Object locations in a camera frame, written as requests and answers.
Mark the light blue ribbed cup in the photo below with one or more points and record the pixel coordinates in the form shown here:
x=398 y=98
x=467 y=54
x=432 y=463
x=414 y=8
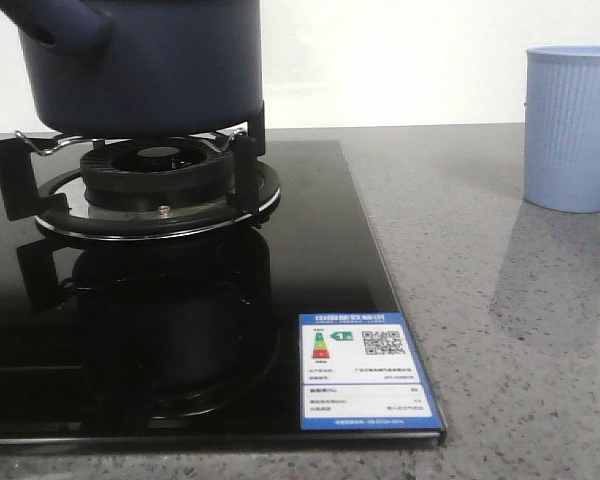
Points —
x=562 y=128

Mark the right black pot support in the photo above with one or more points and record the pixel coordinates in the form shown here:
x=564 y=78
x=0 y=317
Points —
x=41 y=178

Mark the dark blue cooking pot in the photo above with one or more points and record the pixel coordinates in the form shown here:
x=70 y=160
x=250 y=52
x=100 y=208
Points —
x=129 y=69

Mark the blue energy label sticker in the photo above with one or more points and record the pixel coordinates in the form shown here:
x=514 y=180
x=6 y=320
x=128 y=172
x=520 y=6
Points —
x=361 y=372

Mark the right black gas burner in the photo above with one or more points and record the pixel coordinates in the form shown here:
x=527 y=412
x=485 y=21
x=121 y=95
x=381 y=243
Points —
x=144 y=174

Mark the black glass gas stove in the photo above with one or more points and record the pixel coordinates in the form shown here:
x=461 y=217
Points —
x=188 y=343

